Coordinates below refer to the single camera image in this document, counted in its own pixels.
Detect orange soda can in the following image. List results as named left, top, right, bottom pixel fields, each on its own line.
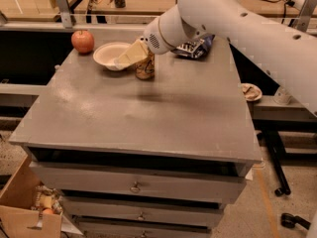
left=135, top=52, right=155, bottom=80

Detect middle grey drawer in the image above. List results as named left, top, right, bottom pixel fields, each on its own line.
left=61, top=196, right=223, bottom=227

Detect grey drawer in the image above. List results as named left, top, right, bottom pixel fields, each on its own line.
left=30, top=162, right=246, bottom=203
left=76, top=217, right=211, bottom=238
left=61, top=196, right=223, bottom=227

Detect left metal bracket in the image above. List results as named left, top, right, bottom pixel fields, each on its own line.
left=55, top=0, right=73, bottom=29

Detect white paper bowl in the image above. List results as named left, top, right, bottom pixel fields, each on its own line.
left=93, top=42, right=130, bottom=71

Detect black chair leg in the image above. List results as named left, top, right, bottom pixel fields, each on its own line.
left=262, top=130, right=291, bottom=196

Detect black caster wheel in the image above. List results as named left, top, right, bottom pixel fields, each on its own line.
left=280, top=213, right=311, bottom=229

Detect bottom grey drawer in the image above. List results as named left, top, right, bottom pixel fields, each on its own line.
left=76, top=217, right=211, bottom=238

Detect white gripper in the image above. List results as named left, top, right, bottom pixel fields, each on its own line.
left=114, top=17, right=172, bottom=69

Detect red apple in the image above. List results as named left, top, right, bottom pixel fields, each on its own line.
left=71, top=30, right=94, bottom=54

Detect small plate with food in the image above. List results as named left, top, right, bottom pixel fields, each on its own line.
left=242, top=83, right=263, bottom=101

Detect blue chip bag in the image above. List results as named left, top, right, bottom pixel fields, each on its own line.
left=172, top=35, right=215, bottom=60

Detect grey drawer cabinet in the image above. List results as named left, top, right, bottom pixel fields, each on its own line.
left=9, top=28, right=264, bottom=238

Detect items in cardboard box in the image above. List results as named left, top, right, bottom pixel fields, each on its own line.
left=31, top=185, right=63, bottom=229

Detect top grey drawer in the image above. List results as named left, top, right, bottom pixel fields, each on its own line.
left=30, top=162, right=246, bottom=203

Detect cardboard box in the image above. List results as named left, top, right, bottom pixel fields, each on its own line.
left=0, top=157, right=61, bottom=238

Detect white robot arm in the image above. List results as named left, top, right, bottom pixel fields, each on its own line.
left=114, top=0, right=317, bottom=113

